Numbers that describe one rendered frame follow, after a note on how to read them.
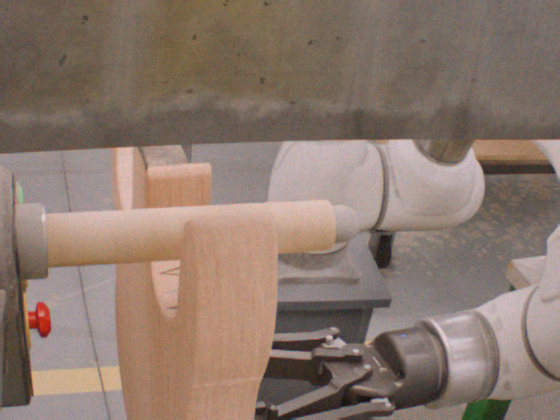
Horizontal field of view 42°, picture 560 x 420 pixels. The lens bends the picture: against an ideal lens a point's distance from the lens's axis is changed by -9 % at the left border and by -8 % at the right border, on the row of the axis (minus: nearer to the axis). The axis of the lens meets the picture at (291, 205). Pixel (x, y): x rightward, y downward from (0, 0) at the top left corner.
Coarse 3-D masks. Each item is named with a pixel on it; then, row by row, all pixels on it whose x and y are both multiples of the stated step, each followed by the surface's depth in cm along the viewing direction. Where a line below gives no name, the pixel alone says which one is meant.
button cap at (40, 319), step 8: (40, 304) 79; (32, 312) 79; (40, 312) 78; (48, 312) 79; (32, 320) 79; (40, 320) 78; (48, 320) 79; (32, 328) 79; (40, 328) 78; (48, 328) 79; (40, 336) 79
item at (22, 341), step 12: (12, 180) 77; (12, 192) 75; (12, 204) 73; (12, 216) 71; (24, 288) 70; (24, 300) 72; (24, 312) 71; (12, 324) 69; (24, 324) 71; (12, 336) 70; (24, 336) 72; (12, 348) 71; (24, 348) 72; (12, 360) 72; (24, 360) 72; (12, 372) 72; (24, 372) 73; (12, 384) 73; (24, 384) 74; (12, 396) 74; (24, 396) 74
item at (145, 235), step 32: (64, 224) 44; (96, 224) 45; (128, 224) 45; (160, 224) 46; (288, 224) 48; (320, 224) 49; (64, 256) 44; (96, 256) 45; (128, 256) 45; (160, 256) 46
